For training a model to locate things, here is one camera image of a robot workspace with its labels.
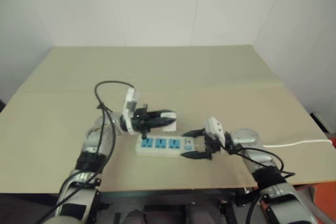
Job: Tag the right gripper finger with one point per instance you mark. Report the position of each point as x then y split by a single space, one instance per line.
195 132
197 155

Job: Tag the white charger plug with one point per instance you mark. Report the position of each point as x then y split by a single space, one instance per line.
170 128

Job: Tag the black under-table frame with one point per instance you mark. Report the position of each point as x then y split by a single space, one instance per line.
162 197

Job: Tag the white power strip blue sockets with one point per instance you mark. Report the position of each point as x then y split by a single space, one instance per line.
155 144

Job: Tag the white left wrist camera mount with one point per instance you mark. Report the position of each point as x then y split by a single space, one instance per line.
129 103

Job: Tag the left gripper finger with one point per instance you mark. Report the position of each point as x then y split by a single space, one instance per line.
155 113
160 123

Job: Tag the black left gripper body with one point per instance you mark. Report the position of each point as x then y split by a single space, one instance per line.
138 122

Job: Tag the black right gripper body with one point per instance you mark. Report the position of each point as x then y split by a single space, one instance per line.
212 145

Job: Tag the orange floor mat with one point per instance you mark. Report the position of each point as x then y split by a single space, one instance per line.
326 203

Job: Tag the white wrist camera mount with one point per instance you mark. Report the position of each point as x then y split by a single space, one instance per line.
129 103
216 129

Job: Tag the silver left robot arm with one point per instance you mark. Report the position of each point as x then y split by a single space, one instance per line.
93 140

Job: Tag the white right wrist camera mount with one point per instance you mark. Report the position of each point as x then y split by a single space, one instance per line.
216 129

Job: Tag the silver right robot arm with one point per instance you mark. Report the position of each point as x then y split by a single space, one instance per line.
265 161

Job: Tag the dark rounded shape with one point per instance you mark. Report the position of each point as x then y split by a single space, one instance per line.
136 217

